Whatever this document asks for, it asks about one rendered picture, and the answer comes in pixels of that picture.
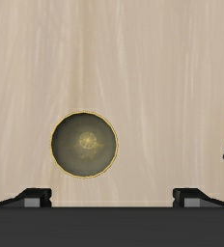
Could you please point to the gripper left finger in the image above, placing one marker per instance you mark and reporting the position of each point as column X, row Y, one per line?
column 33, row 197

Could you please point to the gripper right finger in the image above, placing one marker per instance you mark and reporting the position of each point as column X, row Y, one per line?
column 189, row 197

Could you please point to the dark gold-rimmed porcelain bowl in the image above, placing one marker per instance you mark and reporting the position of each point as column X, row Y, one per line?
column 84, row 144

